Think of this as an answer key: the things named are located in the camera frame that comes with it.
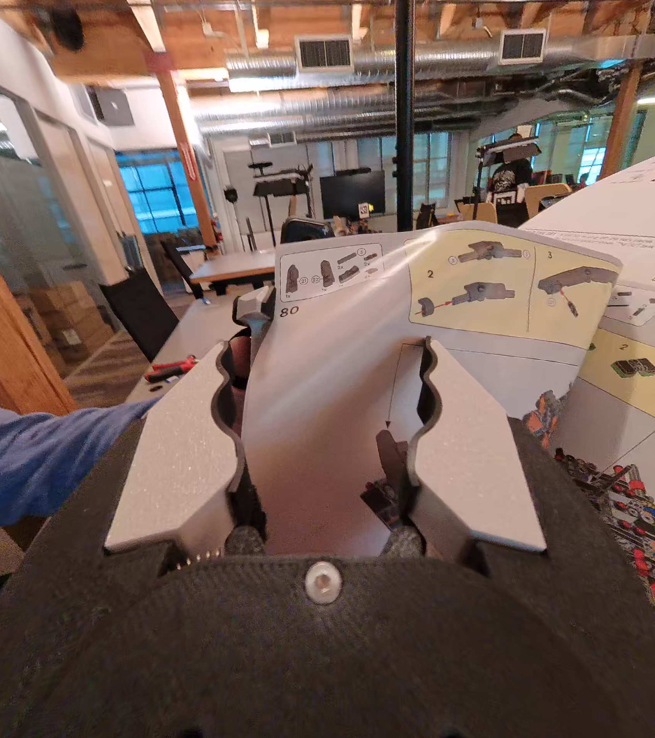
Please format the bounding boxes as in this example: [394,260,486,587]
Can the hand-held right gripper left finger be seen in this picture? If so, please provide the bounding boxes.
[104,340,266,558]

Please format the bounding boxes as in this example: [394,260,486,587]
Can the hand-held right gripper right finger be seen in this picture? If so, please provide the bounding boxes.
[395,336,548,564]

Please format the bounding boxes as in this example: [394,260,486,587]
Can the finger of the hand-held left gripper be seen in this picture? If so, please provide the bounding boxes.
[233,285,277,367]

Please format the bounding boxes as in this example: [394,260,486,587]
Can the lego instruction booklet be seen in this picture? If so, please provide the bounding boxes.
[241,138,655,649]

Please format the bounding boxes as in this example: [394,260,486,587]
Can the person's left forearm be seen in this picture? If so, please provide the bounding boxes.
[0,397,162,529]

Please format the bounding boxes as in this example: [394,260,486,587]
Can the wooden table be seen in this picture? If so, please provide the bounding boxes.
[189,248,278,290]

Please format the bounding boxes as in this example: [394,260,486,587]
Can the dark rounded chair back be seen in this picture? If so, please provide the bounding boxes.
[279,217,335,246]

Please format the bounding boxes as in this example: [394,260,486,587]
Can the black office chair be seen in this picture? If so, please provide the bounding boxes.
[99,268,182,364]

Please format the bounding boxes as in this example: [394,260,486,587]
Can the black monitor screen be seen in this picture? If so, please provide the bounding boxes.
[319,170,386,220]

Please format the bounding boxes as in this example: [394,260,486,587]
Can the stack of cardboard boxes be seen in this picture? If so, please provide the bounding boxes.
[15,281,116,378]

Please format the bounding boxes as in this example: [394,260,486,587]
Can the black vertical pole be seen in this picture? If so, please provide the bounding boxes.
[394,0,416,233]

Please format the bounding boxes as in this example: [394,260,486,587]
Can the white air vent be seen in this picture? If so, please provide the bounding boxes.
[295,35,355,73]
[498,28,548,66]

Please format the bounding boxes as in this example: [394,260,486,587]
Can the tan wooden chair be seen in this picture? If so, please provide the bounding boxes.
[523,183,574,223]

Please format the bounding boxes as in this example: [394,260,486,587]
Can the red handled tool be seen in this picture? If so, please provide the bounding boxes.
[143,354,199,385]

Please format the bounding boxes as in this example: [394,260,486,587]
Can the black camera stand rig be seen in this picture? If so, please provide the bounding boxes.
[248,162,315,250]

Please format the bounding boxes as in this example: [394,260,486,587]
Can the wooden support post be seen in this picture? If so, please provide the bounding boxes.
[148,55,220,250]

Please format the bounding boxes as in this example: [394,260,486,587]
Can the silver ventilation duct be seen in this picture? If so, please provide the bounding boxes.
[192,86,481,138]

